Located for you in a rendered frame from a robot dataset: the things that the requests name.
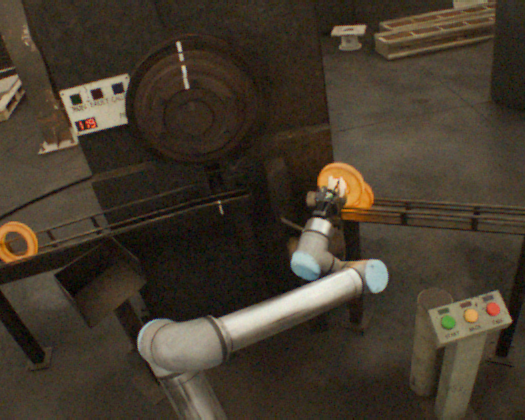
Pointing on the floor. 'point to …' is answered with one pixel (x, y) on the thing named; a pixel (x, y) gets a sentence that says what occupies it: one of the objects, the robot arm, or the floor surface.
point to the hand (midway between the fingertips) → (340, 180)
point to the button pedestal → (461, 355)
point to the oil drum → (517, 55)
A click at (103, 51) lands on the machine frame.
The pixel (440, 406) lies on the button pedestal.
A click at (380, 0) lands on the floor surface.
